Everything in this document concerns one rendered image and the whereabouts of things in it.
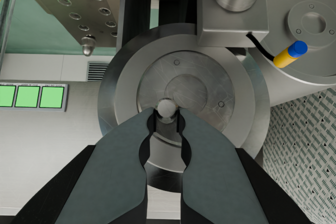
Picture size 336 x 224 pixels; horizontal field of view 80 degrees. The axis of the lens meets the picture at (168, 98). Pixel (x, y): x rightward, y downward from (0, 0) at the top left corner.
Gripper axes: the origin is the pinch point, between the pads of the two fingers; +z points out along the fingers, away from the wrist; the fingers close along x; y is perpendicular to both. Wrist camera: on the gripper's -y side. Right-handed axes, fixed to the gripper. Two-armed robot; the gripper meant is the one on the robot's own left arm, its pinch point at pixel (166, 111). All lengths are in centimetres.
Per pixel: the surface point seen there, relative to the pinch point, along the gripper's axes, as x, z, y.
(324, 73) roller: 14.0, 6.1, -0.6
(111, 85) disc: -4.9, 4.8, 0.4
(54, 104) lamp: -27.7, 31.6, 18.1
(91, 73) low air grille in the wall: -113, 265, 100
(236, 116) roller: 5.6, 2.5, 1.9
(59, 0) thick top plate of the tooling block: -21.0, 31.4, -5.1
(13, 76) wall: -227, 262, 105
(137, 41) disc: -2.8, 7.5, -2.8
